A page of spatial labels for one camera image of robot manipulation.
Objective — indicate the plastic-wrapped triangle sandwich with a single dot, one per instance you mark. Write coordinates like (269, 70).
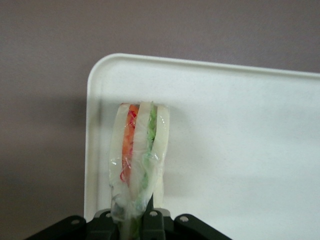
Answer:
(140, 155)

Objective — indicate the beige plastic tray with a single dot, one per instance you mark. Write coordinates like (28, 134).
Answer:
(225, 140)

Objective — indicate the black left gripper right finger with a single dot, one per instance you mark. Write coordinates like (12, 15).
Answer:
(153, 225)

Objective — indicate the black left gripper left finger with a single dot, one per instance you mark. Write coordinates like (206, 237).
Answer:
(103, 226)

